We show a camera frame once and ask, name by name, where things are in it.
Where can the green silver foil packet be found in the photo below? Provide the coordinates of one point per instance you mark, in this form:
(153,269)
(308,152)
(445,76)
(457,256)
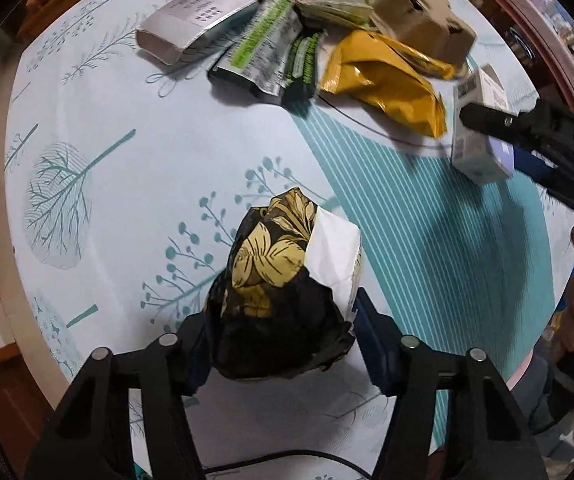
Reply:
(262,45)

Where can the yellow pouch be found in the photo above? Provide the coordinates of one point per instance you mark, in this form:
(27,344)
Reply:
(387,85)

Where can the small white box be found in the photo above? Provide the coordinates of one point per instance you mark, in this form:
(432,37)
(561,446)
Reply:
(477,152)

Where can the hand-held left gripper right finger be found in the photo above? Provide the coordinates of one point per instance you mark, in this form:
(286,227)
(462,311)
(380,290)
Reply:
(379,350)

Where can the table with tree tablecloth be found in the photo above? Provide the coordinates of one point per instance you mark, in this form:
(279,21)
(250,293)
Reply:
(167,160)

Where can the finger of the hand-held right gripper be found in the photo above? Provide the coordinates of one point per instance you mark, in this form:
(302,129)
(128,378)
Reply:
(534,165)
(497,122)

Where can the dining table with pink cloth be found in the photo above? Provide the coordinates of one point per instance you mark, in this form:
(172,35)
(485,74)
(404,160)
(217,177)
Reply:
(532,15)

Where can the brown pulp egg carton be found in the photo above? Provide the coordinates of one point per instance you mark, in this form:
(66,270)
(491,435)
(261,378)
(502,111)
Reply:
(422,20)

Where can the dark green wrapper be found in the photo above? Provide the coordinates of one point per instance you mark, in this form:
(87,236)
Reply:
(304,65)

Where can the black gold floral paper bag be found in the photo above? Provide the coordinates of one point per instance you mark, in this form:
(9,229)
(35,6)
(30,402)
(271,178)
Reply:
(267,310)

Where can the light green packet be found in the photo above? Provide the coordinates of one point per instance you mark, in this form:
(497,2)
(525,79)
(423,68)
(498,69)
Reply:
(337,2)

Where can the silver cardboard box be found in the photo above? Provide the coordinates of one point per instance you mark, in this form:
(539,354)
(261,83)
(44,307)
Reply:
(202,15)

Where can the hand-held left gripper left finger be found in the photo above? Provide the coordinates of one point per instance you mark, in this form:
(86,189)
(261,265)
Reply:
(167,375)

